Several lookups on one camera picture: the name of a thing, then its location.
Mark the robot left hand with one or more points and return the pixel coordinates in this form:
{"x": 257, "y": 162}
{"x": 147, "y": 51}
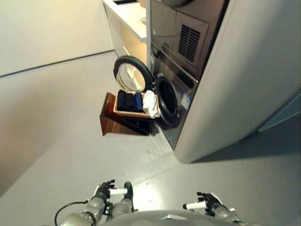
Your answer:
{"x": 103, "y": 188}

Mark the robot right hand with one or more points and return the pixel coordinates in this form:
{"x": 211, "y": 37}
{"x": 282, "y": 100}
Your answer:
{"x": 209, "y": 203}

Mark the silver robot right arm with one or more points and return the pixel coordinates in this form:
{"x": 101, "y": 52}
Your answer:
{"x": 227, "y": 214}

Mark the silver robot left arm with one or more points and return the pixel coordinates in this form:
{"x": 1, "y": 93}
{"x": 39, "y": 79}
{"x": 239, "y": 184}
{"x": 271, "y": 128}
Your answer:
{"x": 82, "y": 212}

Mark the grey front-load washing machine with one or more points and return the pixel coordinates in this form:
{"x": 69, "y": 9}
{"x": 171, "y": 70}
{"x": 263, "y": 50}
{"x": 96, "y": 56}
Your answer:
{"x": 174, "y": 94}

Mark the round washing machine door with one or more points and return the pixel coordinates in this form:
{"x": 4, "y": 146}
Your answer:
{"x": 131, "y": 75}

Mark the silver robot torso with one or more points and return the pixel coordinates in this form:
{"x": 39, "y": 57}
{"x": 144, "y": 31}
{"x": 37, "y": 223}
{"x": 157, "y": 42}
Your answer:
{"x": 175, "y": 219}

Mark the light wooden laundry basket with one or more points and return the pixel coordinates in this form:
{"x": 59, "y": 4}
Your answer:
{"x": 131, "y": 113}

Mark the black folded garment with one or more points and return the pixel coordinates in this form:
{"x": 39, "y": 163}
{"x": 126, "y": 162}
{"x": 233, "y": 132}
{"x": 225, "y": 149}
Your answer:
{"x": 125, "y": 101}

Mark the blue folded garment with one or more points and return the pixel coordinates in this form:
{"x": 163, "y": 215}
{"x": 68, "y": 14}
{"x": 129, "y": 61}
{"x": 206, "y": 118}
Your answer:
{"x": 138, "y": 101}

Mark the white crumpled garment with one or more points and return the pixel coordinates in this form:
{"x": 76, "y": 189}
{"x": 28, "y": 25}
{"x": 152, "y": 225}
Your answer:
{"x": 150, "y": 103}

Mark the grey cabinet side panel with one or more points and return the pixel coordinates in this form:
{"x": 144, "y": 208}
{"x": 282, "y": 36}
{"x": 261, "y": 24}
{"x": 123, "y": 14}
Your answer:
{"x": 235, "y": 82}

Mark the white shelf counter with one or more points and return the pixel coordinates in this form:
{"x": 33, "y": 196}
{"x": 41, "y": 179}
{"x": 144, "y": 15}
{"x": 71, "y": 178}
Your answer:
{"x": 127, "y": 26}

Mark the grey stacked dryer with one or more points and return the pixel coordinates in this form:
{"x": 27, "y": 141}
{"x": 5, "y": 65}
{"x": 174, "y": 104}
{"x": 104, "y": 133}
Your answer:
{"x": 185, "y": 35}

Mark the black flat item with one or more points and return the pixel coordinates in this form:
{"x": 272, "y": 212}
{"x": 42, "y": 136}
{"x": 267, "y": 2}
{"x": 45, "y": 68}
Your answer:
{"x": 124, "y": 2}

